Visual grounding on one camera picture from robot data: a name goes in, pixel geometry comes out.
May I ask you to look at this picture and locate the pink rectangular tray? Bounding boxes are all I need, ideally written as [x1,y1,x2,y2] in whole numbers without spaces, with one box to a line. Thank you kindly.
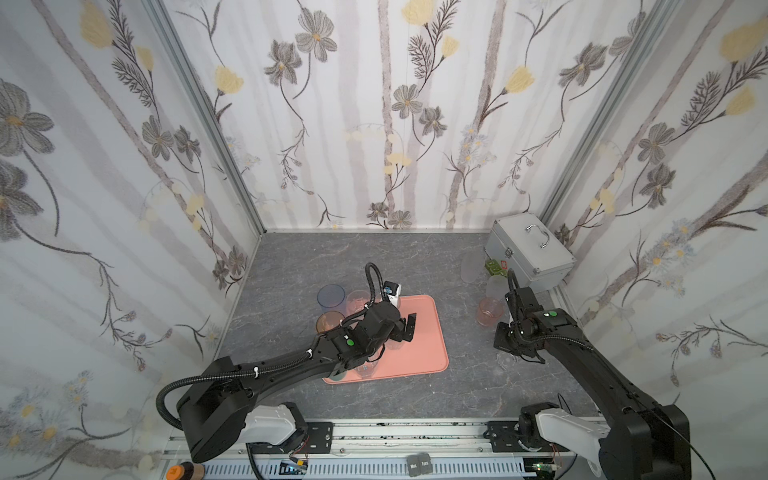
[324,295,449,385]

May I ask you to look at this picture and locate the clear faceted glass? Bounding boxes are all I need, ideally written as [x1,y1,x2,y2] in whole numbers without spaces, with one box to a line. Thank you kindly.
[355,361,379,379]
[346,290,370,316]

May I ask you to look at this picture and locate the pink translucent cup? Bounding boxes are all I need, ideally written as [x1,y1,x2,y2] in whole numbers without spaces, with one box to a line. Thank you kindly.
[476,297,505,327]

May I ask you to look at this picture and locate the amber translucent cup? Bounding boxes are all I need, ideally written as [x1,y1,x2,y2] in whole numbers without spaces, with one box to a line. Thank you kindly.
[315,310,345,334]

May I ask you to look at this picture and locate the blue translucent cup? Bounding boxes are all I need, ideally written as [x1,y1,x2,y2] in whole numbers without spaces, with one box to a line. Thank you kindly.
[316,284,346,312]

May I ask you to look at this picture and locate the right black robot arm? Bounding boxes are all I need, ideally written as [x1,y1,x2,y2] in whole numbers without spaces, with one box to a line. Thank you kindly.
[494,285,697,479]

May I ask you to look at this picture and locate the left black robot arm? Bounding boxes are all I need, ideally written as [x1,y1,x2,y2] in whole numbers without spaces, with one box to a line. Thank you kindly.
[155,262,415,463]

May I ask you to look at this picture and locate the silver aluminium case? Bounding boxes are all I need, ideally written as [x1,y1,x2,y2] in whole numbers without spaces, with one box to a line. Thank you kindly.
[485,213,576,293]

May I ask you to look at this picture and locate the green small box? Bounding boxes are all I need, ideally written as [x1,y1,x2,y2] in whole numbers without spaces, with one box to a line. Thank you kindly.
[484,259,507,277]

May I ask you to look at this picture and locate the orange capped bottle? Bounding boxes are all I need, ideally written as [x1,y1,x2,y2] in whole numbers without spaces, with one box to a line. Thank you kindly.
[164,461,205,480]

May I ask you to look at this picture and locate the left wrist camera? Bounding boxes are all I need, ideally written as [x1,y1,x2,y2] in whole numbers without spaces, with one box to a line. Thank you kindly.
[382,281,402,307]

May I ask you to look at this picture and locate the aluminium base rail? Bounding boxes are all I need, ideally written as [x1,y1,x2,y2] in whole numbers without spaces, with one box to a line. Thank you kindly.
[161,416,655,466]

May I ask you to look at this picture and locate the white cable duct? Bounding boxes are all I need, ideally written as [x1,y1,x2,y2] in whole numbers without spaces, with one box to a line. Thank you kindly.
[205,457,535,479]

